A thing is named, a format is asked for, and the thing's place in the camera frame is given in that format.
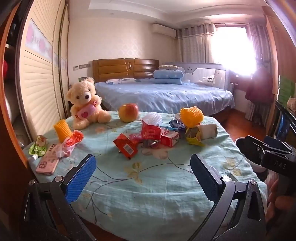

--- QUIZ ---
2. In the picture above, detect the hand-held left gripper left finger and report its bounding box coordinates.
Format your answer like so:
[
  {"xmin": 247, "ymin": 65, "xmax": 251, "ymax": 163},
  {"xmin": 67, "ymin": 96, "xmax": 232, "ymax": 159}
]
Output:
[{"xmin": 20, "ymin": 153, "xmax": 97, "ymax": 241}]

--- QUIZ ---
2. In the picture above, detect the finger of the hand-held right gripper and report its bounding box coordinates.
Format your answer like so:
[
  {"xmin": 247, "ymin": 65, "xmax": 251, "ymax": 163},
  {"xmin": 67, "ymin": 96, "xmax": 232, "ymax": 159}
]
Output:
[{"xmin": 236, "ymin": 136, "xmax": 296, "ymax": 163}]

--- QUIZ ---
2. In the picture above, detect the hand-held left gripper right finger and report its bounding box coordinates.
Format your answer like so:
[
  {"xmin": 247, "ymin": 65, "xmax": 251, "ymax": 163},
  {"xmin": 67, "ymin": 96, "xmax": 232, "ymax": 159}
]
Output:
[{"xmin": 190, "ymin": 153, "xmax": 266, "ymax": 241}]

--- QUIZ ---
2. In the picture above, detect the yellow-green wrapper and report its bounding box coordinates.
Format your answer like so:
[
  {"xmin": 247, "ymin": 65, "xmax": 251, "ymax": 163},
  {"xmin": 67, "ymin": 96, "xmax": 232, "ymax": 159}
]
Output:
[{"xmin": 185, "ymin": 127, "xmax": 205, "ymax": 147}]

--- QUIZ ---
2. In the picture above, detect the white paper pack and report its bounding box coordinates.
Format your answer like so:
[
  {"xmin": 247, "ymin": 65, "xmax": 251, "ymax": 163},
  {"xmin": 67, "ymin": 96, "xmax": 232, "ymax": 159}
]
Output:
[{"xmin": 198, "ymin": 123, "xmax": 218, "ymax": 140}]

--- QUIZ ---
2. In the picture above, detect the red and white carton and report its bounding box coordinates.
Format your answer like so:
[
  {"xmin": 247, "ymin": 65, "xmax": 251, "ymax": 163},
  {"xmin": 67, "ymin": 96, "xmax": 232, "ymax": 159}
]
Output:
[{"xmin": 160, "ymin": 127, "xmax": 180, "ymax": 147}]

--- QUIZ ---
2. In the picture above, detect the red box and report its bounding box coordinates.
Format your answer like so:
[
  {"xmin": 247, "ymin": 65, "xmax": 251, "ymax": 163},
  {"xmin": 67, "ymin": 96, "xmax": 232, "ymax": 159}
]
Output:
[{"xmin": 113, "ymin": 133, "xmax": 139, "ymax": 160}]

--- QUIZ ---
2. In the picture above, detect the blue wrapper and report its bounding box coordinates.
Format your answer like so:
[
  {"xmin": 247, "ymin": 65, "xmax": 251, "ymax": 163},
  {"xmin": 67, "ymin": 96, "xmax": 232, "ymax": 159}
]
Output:
[{"xmin": 168, "ymin": 119, "xmax": 186, "ymax": 131}]

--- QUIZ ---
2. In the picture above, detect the orange foam net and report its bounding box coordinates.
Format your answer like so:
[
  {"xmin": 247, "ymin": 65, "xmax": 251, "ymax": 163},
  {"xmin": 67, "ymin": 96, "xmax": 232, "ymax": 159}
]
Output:
[{"xmin": 180, "ymin": 106, "xmax": 204, "ymax": 128}]

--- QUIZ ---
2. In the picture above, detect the shiny wrapper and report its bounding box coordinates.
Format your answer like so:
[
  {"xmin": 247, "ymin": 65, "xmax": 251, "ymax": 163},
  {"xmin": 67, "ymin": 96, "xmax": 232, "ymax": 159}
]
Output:
[{"xmin": 139, "ymin": 138, "xmax": 160, "ymax": 149}]

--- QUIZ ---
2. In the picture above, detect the white foam net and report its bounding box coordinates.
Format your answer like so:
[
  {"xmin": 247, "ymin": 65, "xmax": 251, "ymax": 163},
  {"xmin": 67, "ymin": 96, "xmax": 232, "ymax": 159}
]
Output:
[{"xmin": 142, "ymin": 112, "xmax": 163, "ymax": 127}]

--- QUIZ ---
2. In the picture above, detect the person's right hand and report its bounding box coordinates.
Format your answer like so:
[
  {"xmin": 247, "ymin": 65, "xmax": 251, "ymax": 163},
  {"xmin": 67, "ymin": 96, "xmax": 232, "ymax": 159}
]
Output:
[{"xmin": 267, "ymin": 179, "xmax": 296, "ymax": 223}]

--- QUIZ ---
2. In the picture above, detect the pink phone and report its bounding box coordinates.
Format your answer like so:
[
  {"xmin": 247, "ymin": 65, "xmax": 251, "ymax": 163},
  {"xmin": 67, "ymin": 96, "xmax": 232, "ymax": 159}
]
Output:
[{"xmin": 35, "ymin": 143, "xmax": 63, "ymax": 176}]

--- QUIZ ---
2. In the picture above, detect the red and white plastic bag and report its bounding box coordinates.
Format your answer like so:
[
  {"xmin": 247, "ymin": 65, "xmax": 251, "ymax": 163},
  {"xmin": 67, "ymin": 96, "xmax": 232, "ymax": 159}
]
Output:
[{"xmin": 55, "ymin": 130, "xmax": 84, "ymax": 158}]

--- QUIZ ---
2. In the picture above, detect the black glossy cabinet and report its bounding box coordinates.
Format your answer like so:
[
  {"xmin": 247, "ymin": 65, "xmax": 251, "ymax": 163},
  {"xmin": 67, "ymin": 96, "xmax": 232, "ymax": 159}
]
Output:
[{"xmin": 268, "ymin": 100, "xmax": 296, "ymax": 144}]

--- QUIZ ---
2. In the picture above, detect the yellow tubular foam net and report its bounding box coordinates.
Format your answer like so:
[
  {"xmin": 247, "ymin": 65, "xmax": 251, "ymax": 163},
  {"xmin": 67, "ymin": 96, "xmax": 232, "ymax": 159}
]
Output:
[{"xmin": 53, "ymin": 119, "xmax": 71, "ymax": 143}]

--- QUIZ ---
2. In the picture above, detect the green drink pouch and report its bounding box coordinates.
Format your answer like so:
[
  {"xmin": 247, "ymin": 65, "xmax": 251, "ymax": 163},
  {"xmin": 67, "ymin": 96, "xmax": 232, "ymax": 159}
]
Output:
[{"xmin": 28, "ymin": 135, "xmax": 49, "ymax": 163}]

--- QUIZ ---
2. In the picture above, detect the light green floral sheet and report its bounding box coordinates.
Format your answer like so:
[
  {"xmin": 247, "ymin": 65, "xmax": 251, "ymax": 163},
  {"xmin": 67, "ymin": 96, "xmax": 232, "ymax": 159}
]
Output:
[{"xmin": 22, "ymin": 111, "xmax": 269, "ymax": 241}]

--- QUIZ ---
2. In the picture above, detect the red coat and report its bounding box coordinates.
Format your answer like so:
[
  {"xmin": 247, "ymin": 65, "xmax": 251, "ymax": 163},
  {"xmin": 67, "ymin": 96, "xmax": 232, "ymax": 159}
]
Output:
[{"xmin": 245, "ymin": 67, "xmax": 274, "ymax": 103}]

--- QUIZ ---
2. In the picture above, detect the stack of green boxes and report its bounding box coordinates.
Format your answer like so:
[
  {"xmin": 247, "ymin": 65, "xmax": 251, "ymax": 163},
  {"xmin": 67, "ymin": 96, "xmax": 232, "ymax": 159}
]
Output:
[{"xmin": 276, "ymin": 75, "xmax": 296, "ymax": 105}]

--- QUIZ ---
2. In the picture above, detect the red apple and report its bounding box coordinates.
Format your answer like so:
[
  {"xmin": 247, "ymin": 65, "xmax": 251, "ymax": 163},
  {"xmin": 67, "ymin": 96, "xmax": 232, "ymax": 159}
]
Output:
[{"xmin": 118, "ymin": 103, "xmax": 139, "ymax": 123}]

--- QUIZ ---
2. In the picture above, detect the white printed cushion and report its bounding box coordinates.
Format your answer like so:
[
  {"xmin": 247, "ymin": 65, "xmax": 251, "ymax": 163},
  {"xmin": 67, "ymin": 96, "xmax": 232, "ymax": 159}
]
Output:
[{"xmin": 196, "ymin": 75, "xmax": 216, "ymax": 87}]

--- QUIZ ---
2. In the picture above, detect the cream teddy bear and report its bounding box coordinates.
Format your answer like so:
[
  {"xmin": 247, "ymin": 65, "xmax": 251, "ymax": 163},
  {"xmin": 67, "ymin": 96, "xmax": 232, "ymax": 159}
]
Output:
[{"xmin": 66, "ymin": 77, "xmax": 112, "ymax": 130}]

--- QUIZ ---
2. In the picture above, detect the bed with blue sheet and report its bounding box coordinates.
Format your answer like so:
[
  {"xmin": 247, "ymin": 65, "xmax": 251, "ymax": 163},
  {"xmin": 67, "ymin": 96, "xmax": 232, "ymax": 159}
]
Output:
[{"xmin": 95, "ymin": 79, "xmax": 235, "ymax": 116}]

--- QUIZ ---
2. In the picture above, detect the wardrobe with louvred doors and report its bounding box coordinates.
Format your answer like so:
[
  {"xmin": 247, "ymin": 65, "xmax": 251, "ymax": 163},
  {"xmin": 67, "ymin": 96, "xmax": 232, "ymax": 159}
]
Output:
[{"xmin": 0, "ymin": 0, "xmax": 70, "ymax": 181}]

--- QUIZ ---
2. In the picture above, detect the grey dotted curtain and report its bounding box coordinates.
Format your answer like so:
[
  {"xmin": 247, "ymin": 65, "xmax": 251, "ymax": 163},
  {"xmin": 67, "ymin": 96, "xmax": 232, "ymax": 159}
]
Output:
[
  {"xmin": 247, "ymin": 22, "xmax": 272, "ymax": 75},
  {"xmin": 180, "ymin": 23, "xmax": 215, "ymax": 64}
]

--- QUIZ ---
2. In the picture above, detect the flat blue printed pillow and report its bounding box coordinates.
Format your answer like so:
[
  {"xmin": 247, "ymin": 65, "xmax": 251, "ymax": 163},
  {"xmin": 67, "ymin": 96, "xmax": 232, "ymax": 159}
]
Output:
[{"xmin": 105, "ymin": 78, "xmax": 137, "ymax": 84}]

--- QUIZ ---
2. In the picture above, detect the blue pillows stack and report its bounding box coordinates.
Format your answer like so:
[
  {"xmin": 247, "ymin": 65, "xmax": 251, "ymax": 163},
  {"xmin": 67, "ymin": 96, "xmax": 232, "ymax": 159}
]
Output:
[{"xmin": 153, "ymin": 69, "xmax": 184, "ymax": 85}]

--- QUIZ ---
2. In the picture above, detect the wooden headboard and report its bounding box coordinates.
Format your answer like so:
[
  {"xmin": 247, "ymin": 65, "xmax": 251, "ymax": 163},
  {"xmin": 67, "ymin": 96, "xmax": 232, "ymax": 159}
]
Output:
[{"xmin": 92, "ymin": 58, "xmax": 159, "ymax": 82}]

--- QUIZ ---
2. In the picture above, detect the white air conditioner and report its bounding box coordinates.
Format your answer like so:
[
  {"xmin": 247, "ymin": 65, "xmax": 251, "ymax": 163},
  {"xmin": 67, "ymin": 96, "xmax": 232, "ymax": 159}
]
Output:
[{"xmin": 152, "ymin": 23, "xmax": 176, "ymax": 37}]

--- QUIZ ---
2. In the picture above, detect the grey bed guard rail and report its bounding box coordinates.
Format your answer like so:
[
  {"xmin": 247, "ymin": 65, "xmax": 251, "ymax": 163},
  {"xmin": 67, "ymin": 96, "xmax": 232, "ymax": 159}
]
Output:
[{"xmin": 162, "ymin": 62, "xmax": 228, "ymax": 90}]

